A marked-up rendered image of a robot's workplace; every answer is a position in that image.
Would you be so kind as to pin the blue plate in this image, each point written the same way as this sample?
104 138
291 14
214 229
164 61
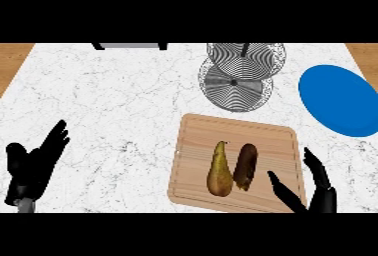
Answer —
340 100

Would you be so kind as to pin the grey appliance with black legs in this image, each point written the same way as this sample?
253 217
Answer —
130 46

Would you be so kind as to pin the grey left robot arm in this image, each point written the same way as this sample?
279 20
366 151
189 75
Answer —
25 205

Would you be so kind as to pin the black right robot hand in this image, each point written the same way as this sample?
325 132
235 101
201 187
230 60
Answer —
319 186

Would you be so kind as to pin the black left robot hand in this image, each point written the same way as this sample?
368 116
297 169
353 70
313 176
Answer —
37 166

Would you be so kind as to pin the yellow-green pear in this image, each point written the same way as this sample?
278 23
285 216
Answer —
219 173

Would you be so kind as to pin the wooden cutting board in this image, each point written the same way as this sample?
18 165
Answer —
238 163

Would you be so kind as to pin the brown sweet potato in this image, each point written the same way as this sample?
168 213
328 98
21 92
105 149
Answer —
245 166

